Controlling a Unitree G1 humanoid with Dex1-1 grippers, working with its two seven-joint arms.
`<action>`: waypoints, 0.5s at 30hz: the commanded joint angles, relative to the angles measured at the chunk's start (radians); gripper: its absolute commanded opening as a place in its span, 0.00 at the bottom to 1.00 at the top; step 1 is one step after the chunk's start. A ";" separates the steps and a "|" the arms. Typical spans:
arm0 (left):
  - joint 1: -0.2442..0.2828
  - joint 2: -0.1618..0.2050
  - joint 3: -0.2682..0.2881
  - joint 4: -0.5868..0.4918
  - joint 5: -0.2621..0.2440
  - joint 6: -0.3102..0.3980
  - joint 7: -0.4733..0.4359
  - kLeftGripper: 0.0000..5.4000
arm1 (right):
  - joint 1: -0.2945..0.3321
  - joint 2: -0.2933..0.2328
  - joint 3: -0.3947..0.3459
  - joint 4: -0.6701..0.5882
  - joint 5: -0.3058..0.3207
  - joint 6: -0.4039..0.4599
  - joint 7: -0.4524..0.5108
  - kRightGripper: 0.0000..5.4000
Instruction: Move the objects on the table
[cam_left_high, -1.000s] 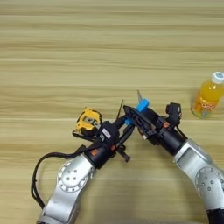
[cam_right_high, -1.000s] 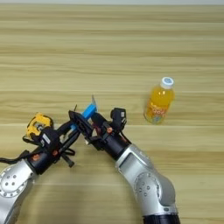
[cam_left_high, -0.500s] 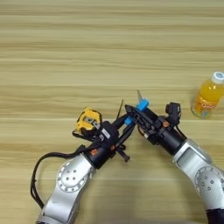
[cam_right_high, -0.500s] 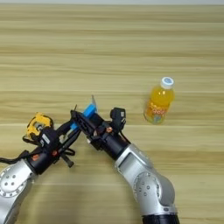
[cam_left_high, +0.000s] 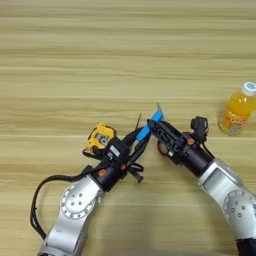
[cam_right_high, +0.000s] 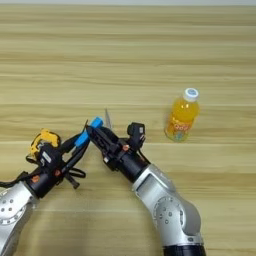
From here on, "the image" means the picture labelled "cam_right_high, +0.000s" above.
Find red handled scissors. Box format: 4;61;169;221
104;108;113;129

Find blue rectangular block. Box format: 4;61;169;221
73;116;104;148

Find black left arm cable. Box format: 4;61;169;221
0;170;38;188

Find yellow black tape measure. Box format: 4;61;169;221
25;128;87;179

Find orange juice bottle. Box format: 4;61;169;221
164;87;201;143

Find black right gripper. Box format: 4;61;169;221
87;125;151;183

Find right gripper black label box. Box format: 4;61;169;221
127;122;147;149

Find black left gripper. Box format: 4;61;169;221
28;133;91;199

